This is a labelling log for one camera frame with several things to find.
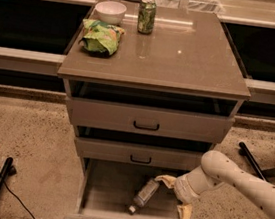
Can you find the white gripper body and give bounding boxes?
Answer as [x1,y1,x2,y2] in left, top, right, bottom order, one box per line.
[173,174,200,204]

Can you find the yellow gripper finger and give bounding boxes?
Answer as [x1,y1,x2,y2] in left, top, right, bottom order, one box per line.
[155,174,177,190]
[177,203,192,219]

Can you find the clear blue plastic bottle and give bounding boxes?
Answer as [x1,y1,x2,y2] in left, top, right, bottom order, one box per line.
[128,178,160,215]

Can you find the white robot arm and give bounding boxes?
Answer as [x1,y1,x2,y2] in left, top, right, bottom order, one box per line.
[156,150,275,219]

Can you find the grey bottom drawer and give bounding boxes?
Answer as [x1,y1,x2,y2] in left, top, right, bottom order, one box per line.
[65,159,179,219]

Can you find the grey drawer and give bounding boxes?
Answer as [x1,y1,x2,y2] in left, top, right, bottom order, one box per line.
[75,137,203,171]
[65,159,179,219]
[66,97,234,144]

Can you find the grey middle drawer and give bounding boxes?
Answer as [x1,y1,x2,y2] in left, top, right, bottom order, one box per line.
[75,137,203,171]

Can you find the grey drawer cabinet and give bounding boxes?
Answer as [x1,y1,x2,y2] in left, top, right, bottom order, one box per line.
[37,0,261,219]

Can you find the grey top drawer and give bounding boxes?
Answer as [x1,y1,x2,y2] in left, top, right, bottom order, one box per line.
[66,97,234,144]

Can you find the black stand leg right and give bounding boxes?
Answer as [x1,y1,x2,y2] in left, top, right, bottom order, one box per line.
[239,141,275,181]

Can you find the green chip bag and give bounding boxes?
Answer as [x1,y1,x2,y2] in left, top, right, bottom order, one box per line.
[80,18,125,56]

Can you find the green soda can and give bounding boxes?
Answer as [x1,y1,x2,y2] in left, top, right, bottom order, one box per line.
[137,0,157,34]

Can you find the white bowl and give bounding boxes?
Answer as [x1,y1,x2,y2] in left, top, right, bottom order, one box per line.
[95,1,127,25]

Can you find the black middle drawer handle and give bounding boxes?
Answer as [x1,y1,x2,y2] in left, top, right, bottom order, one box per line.
[130,155,152,165]

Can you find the black drawer handle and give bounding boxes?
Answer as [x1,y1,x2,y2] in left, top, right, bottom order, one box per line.
[133,120,160,131]
[130,155,152,165]

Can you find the black top drawer handle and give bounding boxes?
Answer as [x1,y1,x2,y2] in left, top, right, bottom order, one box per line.
[133,120,160,131]

